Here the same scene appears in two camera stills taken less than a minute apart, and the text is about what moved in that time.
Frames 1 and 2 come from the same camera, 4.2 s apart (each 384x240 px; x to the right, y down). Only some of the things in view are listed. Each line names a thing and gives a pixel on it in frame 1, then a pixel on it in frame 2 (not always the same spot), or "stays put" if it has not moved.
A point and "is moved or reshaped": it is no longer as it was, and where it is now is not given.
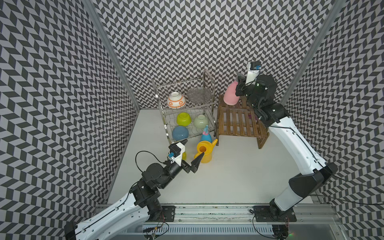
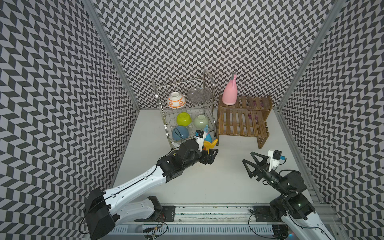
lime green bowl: x=183 y=119 stays put
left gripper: x=194 y=164 → x=210 y=156
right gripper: x=241 y=85 → x=262 y=170
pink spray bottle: x=230 y=97 is moved or reshaped
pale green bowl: x=201 y=121 stays put
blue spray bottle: x=206 y=135 stays put
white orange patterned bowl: x=175 y=100 stays put
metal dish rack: x=187 y=107 stays put
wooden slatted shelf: x=239 y=120 stays put
